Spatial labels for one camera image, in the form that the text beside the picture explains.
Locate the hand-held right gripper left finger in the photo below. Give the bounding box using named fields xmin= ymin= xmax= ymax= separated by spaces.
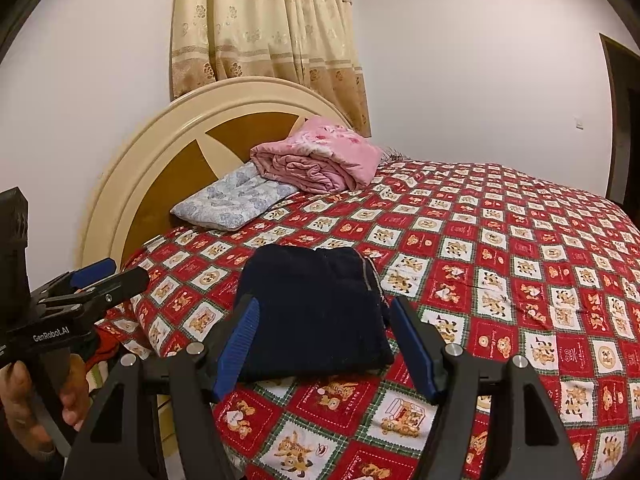
xmin=62 ymin=294 xmax=261 ymax=480

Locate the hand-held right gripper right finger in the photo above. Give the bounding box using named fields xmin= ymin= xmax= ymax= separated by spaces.
xmin=389 ymin=296 xmax=583 ymax=480

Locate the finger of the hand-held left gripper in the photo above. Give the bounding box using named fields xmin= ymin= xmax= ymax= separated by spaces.
xmin=69 ymin=258 xmax=119 ymax=289
xmin=79 ymin=265 xmax=151 ymax=312

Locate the navy patterned knit sweater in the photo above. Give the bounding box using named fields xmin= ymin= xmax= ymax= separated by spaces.
xmin=232 ymin=245 xmax=396 ymax=381

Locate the person's left forearm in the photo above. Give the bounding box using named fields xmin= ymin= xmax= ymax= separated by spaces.
xmin=0 ymin=432 xmax=66 ymax=480

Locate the person's left hand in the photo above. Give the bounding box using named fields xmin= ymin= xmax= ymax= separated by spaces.
xmin=0 ymin=356 xmax=94 ymax=457

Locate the red bear printed blanket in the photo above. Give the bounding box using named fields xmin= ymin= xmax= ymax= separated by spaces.
xmin=92 ymin=157 xmax=640 ymax=480

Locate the cream and brown headboard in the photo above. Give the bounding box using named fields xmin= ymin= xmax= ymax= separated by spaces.
xmin=80 ymin=77 xmax=356 ymax=273

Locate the pale blue floral pillow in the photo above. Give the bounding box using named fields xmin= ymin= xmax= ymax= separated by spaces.
xmin=171 ymin=161 xmax=301 ymax=232

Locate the pink folded quilt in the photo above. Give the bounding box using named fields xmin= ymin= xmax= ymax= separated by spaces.
xmin=250 ymin=116 xmax=383 ymax=193

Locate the beige floral curtain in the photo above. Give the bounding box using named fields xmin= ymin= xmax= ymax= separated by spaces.
xmin=170 ymin=0 xmax=373 ymax=139

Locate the dark brown door frame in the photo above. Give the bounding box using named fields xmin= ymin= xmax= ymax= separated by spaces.
xmin=598 ymin=32 xmax=640 ymax=207

